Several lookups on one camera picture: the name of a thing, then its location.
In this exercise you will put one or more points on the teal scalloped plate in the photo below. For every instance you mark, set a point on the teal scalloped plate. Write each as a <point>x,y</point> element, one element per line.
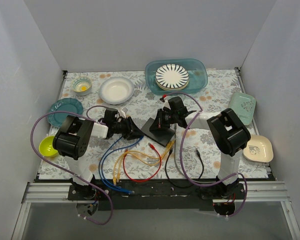
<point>69,104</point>

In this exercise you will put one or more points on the black network switch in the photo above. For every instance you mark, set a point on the black network switch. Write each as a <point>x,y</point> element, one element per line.
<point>162,137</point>

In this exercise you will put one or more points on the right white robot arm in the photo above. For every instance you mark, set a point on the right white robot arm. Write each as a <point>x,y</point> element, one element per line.
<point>229,133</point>

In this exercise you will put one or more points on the floral table mat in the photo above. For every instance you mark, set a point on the floral table mat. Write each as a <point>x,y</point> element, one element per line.
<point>195,151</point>

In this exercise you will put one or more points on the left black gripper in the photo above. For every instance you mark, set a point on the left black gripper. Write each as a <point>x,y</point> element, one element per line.
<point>127,128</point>

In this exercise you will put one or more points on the teal plastic container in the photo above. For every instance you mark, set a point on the teal plastic container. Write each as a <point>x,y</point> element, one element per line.
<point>196,69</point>

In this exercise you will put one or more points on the small patterned bowl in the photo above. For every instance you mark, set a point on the small patterned bowl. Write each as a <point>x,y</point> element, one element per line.
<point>81,86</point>

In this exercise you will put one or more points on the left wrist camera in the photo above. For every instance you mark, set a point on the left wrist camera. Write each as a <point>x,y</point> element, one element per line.
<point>123,113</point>

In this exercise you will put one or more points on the aluminium frame rail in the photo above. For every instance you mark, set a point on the aluminium frame rail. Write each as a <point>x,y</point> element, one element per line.
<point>58,192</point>

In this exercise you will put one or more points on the lime green bowl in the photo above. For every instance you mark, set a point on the lime green bowl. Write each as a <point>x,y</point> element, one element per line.
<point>46,147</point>

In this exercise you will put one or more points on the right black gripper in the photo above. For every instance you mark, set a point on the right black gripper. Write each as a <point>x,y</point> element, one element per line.
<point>161,120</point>

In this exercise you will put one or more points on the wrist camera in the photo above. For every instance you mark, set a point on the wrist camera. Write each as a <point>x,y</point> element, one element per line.
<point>166,105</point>
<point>123,113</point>

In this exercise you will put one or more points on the mint green square tray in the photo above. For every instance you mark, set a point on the mint green square tray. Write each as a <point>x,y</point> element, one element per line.
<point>244,106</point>

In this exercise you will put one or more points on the cream square dish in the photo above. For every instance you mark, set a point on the cream square dish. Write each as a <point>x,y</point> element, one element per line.
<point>259,149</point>

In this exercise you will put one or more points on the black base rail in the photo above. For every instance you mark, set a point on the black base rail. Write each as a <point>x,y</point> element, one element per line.
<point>153,195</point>

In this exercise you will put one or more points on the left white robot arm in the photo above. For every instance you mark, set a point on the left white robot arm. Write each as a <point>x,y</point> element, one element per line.
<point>72,140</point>

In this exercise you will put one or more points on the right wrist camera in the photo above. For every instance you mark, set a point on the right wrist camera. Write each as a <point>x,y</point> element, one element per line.
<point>166,105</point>

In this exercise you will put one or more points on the white deep plate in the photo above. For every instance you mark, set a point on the white deep plate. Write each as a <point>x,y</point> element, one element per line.
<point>116,90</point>

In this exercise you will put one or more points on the striped blue white plate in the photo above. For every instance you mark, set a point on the striped blue white plate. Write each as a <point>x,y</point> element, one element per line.
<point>172,77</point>

